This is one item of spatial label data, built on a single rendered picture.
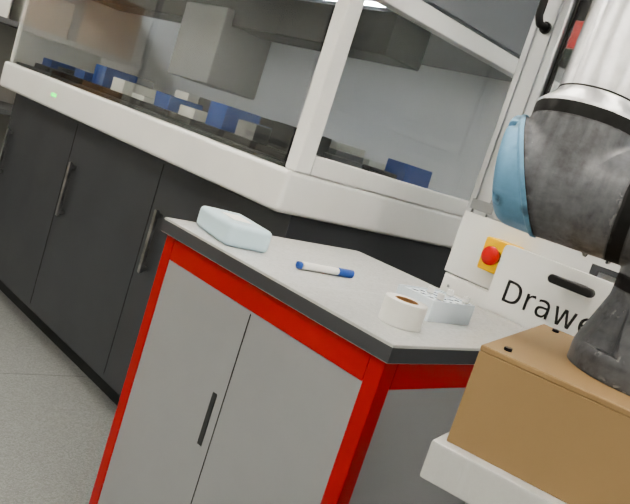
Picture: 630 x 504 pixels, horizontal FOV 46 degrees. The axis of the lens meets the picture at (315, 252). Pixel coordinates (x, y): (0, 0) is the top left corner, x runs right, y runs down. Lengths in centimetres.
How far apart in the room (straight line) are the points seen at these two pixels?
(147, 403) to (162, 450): 10
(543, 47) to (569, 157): 97
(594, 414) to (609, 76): 33
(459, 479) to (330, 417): 43
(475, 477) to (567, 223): 26
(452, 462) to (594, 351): 17
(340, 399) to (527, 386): 46
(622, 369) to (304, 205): 118
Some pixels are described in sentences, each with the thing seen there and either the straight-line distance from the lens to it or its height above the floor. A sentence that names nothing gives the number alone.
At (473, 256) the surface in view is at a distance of 168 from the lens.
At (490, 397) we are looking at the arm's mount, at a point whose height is 82.
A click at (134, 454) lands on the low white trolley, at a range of 154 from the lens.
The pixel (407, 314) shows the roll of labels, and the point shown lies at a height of 79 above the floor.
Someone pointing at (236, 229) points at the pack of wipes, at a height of 79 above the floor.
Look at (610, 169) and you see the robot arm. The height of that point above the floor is 105.
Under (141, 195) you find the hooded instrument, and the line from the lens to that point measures 236.
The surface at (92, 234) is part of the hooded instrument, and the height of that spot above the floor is 46.
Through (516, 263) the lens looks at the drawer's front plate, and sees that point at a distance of 124.
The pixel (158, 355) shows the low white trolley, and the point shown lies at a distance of 147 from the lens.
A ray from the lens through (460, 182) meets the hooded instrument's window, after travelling 227.
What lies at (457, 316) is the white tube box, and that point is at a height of 78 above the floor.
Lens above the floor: 100
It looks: 8 degrees down
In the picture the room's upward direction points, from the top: 18 degrees clockwise
